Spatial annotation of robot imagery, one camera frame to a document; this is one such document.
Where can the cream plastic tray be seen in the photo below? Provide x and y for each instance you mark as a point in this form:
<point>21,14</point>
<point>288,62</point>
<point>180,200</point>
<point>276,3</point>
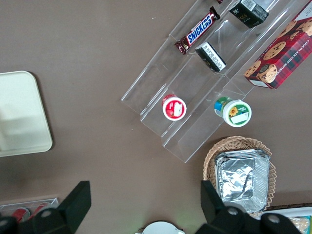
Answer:
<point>19,114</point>

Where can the Snickers chocolate bar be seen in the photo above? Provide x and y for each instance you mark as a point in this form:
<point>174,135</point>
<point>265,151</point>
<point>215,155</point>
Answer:
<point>198,30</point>

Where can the white round object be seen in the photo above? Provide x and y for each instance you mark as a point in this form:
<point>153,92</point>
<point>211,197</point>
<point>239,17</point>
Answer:
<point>159,228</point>

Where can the green sunflower lidded cup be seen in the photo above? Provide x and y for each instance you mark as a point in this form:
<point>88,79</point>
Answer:
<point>235,112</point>

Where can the large black tea box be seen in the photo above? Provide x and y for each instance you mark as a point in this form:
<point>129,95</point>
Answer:
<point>249,12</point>

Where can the small black white-labelled box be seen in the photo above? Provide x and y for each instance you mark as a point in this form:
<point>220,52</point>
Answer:
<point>211,57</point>

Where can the woven wicker basket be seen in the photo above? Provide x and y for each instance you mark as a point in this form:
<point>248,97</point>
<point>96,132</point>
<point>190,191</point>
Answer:
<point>212,156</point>

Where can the red lidded yogurt cup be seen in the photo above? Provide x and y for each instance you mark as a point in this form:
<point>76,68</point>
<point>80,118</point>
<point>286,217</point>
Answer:
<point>174,109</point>

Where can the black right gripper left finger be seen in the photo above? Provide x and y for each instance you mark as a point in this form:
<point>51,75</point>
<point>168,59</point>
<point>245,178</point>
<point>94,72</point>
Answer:
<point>73,207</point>

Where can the white rectangular tray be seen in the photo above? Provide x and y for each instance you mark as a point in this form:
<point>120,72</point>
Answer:
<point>290,211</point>

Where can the clear acrylic tiered shelf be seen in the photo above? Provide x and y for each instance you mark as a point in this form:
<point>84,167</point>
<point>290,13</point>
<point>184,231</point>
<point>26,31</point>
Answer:
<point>195,80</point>

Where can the red soda can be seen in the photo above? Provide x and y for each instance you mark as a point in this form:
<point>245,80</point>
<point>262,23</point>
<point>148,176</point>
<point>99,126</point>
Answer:
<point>20,214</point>
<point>42,207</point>

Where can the teal packaged snack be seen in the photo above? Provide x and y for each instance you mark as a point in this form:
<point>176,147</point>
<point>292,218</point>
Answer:
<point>303,224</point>

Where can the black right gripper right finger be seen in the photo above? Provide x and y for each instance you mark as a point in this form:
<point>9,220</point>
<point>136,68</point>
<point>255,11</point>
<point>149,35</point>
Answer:
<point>214,207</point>

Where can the clear acrylic can holder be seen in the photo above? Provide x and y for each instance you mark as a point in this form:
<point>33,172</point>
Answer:
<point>29,202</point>

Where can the red tartan cookie box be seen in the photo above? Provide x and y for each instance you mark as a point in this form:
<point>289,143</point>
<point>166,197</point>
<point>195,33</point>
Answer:
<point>280,56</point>

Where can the stacked aluminium foil trays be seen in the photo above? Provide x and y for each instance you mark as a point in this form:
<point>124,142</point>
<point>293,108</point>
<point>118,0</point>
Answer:
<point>241,180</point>

